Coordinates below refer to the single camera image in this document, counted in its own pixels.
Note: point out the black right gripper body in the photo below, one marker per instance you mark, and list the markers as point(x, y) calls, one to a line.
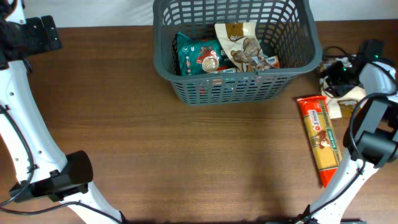
point(339, 80)

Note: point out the white rice pouch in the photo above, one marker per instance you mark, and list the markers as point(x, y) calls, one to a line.
point(340, 106)

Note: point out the orange San Remo spaghetti pack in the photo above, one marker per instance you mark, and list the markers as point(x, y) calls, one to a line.
point(321, 136)

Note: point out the multicolour tissue multipack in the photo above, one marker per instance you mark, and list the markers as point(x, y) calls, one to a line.
point(260, 64)

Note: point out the beige brown nut pouch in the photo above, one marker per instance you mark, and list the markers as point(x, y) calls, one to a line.
point(239, 41)

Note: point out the green Nescafe coffee bag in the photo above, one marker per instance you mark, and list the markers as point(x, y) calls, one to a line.
point(197, 57)

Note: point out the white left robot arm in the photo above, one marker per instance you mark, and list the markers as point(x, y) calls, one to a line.
point(42, 169)

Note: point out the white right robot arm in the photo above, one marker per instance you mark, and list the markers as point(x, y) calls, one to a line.
point(371, 138)

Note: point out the grey plastic basket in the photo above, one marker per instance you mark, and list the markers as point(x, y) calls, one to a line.
point(285, 29)

